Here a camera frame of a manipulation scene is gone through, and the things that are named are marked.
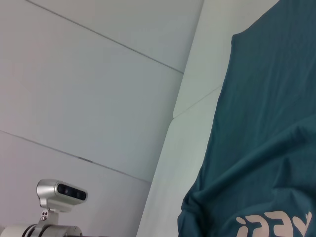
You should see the teal t-shirt with white print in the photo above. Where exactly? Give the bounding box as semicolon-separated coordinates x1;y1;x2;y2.
177;0;316;237

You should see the silver left camera mount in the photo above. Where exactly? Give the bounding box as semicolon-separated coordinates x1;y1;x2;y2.
36;208;60;232

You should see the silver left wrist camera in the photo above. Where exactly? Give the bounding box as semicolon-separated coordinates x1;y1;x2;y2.
36;179;88;213

